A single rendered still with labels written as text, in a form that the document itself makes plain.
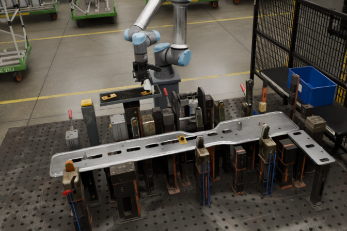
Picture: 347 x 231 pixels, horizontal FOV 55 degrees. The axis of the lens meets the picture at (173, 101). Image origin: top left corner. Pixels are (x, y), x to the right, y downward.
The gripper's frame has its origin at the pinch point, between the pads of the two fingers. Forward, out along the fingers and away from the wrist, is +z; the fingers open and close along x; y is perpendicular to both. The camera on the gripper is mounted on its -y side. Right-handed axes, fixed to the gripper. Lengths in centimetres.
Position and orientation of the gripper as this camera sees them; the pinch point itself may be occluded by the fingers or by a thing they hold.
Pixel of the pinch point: (147, 89)
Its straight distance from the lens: 204.3
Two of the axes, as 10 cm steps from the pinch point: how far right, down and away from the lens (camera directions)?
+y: -8.4, 3.0, -4.4
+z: 0.6, 8.7, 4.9
